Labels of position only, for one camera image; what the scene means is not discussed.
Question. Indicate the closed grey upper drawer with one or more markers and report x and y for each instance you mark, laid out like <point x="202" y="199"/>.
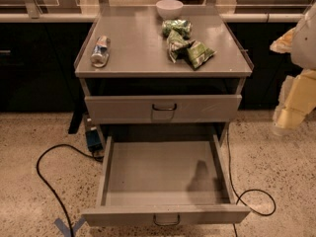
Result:
<point x="137" y="109"/>

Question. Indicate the green jalapeno chip bag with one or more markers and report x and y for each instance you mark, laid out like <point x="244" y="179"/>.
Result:
<point x="195" y="51"/>

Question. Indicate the white bowl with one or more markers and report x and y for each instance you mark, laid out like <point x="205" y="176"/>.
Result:
<point x="169" y="9"/>

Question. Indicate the open grey middle drawer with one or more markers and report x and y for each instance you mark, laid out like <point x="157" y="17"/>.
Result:
<point x="140" y="179"/>

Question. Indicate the black middle drawer handle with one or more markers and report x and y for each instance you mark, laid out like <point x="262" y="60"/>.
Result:
<point x="166" y="219"/>

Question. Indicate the black upper drawer handle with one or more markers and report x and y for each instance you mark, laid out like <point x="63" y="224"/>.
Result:
<point x="164" y="109"/>

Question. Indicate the crushed plastic water bottle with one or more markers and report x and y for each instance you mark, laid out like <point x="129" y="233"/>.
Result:
<point x="100" y="53"/>

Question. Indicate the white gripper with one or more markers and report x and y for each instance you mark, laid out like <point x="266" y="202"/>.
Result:
<point x="305" y="44"/>

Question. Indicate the blue tape cross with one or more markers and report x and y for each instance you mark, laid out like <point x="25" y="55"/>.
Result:
<point x="65" y="230"/>

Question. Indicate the black drawer handle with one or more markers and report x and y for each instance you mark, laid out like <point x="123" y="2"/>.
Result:
<point x="166" y="219"/>
<point x="164" y="109"/>

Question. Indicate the grey drawer cabinet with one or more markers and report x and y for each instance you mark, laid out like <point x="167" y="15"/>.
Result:
<point x="139" y="63"/>

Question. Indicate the blue power adapter box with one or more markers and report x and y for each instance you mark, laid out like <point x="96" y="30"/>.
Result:
<point x="93" y="140"/>

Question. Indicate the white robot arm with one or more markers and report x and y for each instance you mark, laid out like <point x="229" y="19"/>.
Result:
<point x="303" y="53"/>

